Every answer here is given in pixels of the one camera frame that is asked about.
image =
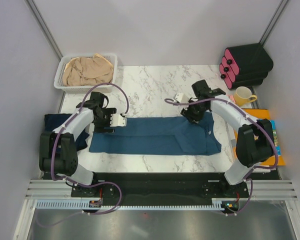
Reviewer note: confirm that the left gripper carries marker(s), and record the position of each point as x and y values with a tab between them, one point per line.
100	128

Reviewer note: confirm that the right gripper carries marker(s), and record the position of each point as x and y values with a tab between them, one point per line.
187	113

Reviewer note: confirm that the blue t shirt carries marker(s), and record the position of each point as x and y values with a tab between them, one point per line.
164	136

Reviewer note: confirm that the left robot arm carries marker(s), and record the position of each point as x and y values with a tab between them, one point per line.
58	150

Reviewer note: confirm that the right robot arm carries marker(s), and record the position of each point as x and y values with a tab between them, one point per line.
255	140

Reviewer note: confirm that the pink cube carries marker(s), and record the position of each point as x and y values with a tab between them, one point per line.
231	97

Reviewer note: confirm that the folded navy t shirt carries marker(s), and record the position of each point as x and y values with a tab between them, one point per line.
52	121

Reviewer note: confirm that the yellow mug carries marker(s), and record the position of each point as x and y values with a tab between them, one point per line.
243	95

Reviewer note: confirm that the white plastic basket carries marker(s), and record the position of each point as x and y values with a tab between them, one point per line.
82	89

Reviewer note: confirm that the orange folder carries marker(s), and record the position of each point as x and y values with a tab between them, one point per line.
260	114

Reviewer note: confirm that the black pink drawer unit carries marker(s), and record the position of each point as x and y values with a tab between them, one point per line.
245	65

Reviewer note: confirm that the blue treehouse book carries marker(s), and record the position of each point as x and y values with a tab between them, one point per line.
275	137

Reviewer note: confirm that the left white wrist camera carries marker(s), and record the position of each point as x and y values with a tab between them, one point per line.
117	120

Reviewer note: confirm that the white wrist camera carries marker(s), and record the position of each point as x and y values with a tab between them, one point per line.
117	120
181	98

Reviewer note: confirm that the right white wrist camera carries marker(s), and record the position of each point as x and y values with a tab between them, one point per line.
181	98

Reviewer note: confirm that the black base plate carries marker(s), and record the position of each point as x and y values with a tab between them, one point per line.
161	188

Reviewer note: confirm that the white cable duct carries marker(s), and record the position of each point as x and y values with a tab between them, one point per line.
93	205

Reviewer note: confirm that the aluminium rail frame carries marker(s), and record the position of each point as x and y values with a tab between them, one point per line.
260	190

